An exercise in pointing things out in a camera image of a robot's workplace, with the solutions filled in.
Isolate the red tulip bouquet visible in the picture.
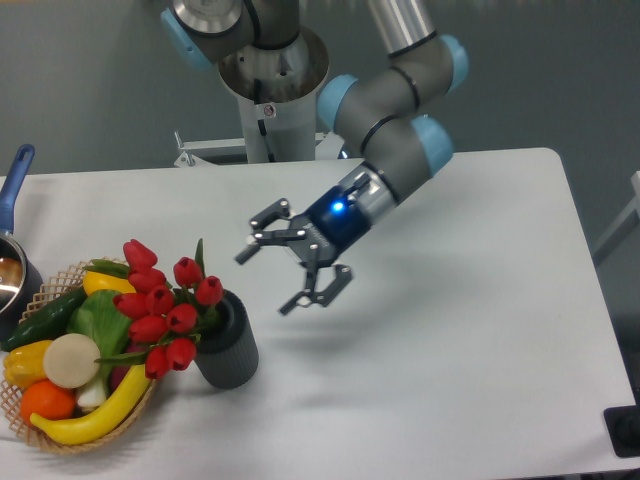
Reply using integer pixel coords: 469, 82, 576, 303
84, 239, 225, 380

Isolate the yellow banana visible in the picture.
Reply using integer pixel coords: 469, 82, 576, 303
30, 365, 153, 446

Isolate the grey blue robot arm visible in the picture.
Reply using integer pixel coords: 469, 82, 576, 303
161, 1, 469, 314

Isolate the blue handled saucepan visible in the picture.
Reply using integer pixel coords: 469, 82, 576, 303
1, 144, 42, 341

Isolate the yellow bell pepper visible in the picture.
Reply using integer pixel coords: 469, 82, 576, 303
3, 340, 53, 389

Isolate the dark grey ribbed vase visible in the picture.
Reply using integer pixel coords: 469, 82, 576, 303
195, 291, 259, 390

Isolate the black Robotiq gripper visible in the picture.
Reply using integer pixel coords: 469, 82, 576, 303
234, 167, 397, 315

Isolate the yellow squash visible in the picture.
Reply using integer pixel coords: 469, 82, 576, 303
82, 271, 136, 296

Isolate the black device at table edge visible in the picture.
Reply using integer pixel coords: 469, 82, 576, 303
603, 405, 639, 458

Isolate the orange fruit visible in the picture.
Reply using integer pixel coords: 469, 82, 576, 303
20, 380, 76, 424

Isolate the white metal mounting frame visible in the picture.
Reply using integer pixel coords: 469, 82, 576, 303
173, 131, 352, 168

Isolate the woven wicker basket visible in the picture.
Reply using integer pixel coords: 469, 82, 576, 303
0, 256, 159, 455

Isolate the green bok choy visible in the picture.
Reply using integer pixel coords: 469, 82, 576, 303
66, 290, 131, 413

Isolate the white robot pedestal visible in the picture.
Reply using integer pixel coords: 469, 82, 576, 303
218, 27, 329, 164

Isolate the purple sweet potato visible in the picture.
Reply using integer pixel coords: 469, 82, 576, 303
109, 342, 143, 393

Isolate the round beige slice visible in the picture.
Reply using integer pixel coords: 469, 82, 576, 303
43, 333, 100, 389

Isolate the green cucumber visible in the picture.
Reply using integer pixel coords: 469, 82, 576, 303
1, 288, 87, 352

